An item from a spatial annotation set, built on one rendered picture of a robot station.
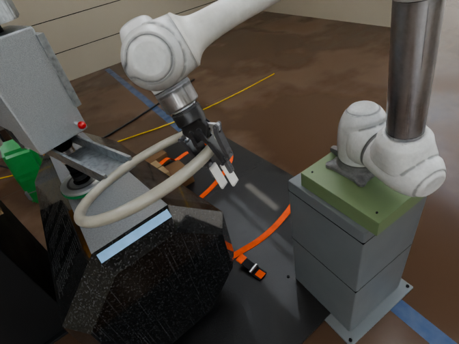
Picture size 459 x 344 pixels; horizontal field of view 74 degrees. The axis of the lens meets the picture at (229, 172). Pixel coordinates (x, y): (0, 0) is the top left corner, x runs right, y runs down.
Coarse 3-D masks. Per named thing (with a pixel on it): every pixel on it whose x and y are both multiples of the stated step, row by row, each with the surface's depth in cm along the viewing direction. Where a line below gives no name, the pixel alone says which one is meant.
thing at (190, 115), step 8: (184, 112) 71; (192, 112) 71; (200, 112) 73; (176, 120) 72; (184, 120) 71; (192, 120) 72; (200, 120) 73; (208, 120) 74; (184, 128) 76; (192, 128) 75; (200, 128) 74; (208, 128) 74; (208, 136) 76
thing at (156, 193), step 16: (160, 144) 111; (128, 160) 110; (192, 160) 73; (112, 176) 105; (176, 176) 70; (96, 192) 98; (160, 192) 69; (80, 208) 87; (128, 208) 69; (80, 224) 76; (96, 224) 72
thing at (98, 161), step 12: (84, 144) 129; (96, 144) 121; (60, 156) 121; (72, 156) 126; (84, 156) 124; (96, 156) 122; (108, 156) 120; (120, 156) 113; (84, 168) 111; (96, 168) 115; (108, 168) 114; (132, 168) 111
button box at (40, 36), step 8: (40, 32) 108; (40, 40) 107; (48, 48) 110; (48, 56) 111; (56, 64) 113; (56, 72) 115; (64, 72) 116; (64, 80) 117; (72, 88) 120; (72, 96) 121; (80, 104) 124
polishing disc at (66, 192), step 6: (66, 180) 148; (72, 180) 147; (90, 180) 144; (96, 180) 143; (60, 186) 145; (66, 186) 144; (72, 186) 143; (78, 186) 142; (84, 186) 141; (90, 186) 140; (66, 192) 140; (72, 192) 139; (78, 192) 138; (84, 192) 138
